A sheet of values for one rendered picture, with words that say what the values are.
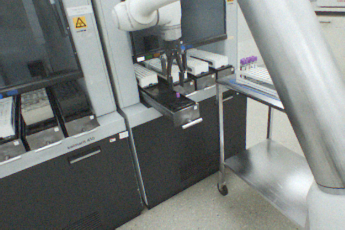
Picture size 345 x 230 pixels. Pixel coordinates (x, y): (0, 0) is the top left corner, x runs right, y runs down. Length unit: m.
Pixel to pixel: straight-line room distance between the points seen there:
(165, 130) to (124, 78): 0.37
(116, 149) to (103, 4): 0.69
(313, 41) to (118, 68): 0.94
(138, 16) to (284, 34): 0.59
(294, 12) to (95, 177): 1.14
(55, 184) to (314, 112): 1.12
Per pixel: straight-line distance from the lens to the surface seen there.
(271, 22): 0.42
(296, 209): 1.36
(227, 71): 1.48
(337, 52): 3.17
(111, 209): 1.48
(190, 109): 1.05
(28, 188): 1.27
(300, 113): 0.43
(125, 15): 0.91
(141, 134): 1.28
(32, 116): 1.19
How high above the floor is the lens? 1.29
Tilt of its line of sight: 25 degrees down
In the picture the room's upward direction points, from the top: 7 degrees counter-clockwise
